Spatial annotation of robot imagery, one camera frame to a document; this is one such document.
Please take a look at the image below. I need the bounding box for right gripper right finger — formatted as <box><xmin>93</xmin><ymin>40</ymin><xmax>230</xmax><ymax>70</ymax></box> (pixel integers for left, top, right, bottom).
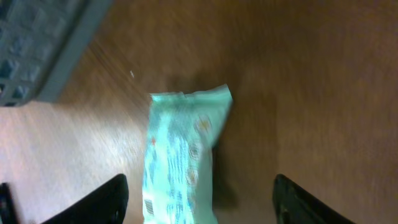
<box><xmin>272</xmin><ymin>174</ymin><xmax>353</xmax><ymax>224</ymax></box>

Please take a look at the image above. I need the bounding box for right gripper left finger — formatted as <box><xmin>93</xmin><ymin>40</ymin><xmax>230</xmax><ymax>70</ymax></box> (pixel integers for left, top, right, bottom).
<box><xmin>43</xmin><ymin>174</ymin><xmax>129</xmax><ymax>224</ymax></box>

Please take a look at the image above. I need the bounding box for teal wet wipes pack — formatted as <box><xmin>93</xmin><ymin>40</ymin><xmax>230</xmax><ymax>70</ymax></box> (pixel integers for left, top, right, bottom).
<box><xmin>142</xmin><ymin>85</ymin><xmax>233</xmax><ymax>224</ymax></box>

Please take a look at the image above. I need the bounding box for grey plastic mesh basket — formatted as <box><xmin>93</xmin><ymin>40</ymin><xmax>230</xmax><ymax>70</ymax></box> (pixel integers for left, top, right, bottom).
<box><xmin>1</xmin><ymin>0</ymin><xmax>113</xmax><ymax>107</ymax></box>

